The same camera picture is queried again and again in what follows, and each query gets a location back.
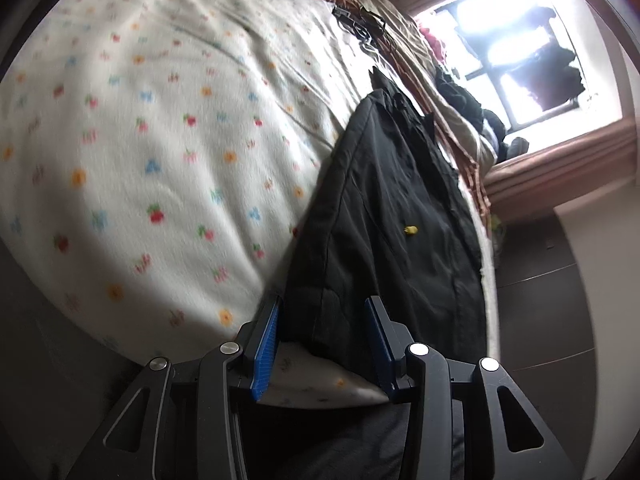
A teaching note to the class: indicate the white floral bed sheet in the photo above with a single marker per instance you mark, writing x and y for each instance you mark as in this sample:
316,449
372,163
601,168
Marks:
150,135

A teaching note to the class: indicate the pile of black clothes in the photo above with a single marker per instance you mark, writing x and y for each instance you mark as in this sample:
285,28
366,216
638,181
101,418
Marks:
462,100

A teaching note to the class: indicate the red clothes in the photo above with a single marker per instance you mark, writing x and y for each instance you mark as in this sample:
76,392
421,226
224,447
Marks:
435,42

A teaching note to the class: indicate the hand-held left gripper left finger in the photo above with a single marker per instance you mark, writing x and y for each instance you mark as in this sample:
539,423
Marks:
265,355

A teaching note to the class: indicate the dark clothes pile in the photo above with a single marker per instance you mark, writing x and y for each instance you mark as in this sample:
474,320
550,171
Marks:
505,145

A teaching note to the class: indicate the black shirt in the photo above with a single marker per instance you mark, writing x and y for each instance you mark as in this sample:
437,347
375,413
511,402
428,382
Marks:
390,195

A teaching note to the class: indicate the beige duvet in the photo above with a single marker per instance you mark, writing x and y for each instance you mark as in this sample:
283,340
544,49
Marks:
385,10

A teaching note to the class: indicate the small yellow object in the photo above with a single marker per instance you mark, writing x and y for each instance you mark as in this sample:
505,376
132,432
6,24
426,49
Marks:
411,230

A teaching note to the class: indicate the window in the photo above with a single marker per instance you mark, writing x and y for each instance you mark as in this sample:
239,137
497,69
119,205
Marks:
500,50

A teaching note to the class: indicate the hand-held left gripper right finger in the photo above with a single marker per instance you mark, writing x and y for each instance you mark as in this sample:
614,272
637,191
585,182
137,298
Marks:
380,345

